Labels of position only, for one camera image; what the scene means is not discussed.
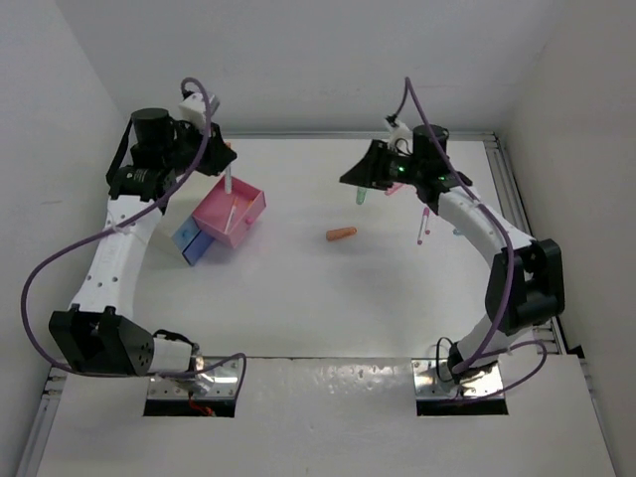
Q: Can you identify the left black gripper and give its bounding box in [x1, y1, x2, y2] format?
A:
[161, 117, 236, 177]

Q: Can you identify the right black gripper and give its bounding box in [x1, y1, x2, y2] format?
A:
[340, 140, 422, 191]

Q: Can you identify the orange capped marker pen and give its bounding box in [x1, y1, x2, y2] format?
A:
[224, 165, 233, 195]

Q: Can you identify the green correction tape case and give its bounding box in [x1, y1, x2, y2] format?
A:
[356, 187, 367, 205]

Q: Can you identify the pink correction tape case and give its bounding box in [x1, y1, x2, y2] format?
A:
[385, 183, 403, 196]

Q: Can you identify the pink drawer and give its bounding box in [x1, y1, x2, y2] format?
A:
[192, 177, 266, 248]

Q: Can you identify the light blue small drawer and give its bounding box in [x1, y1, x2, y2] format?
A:
[171, 217, 200, 251]

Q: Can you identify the white pen orange cap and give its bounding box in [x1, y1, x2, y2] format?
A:
[224, 197, 239, 235]

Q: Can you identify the purple-blue drawer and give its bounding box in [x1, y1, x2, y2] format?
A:
[182, 231, 215, 266]

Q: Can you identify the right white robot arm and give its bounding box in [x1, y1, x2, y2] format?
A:
[339, 125, 565, 383]

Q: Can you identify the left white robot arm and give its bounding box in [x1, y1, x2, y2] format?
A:
[49, 107, 237, 377]

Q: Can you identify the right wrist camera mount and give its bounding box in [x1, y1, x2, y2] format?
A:
[384, 115, 412, 150]

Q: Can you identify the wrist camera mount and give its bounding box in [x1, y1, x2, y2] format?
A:
[179, 92, 220, 132]
[384, 115, 412, 150]

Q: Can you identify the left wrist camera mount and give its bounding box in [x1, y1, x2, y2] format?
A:
[179, 92, 220, 132]

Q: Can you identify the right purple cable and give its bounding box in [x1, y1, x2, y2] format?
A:
[402, 77, 548, 398]

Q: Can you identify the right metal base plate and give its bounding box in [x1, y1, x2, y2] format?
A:
[411, 359, 504, 400]

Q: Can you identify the metal base plate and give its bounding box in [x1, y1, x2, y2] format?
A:
[147, 358, 244, 400]
[411, 359, 504, 400]

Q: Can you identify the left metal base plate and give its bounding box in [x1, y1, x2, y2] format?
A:
[147, 358, 244, 400]

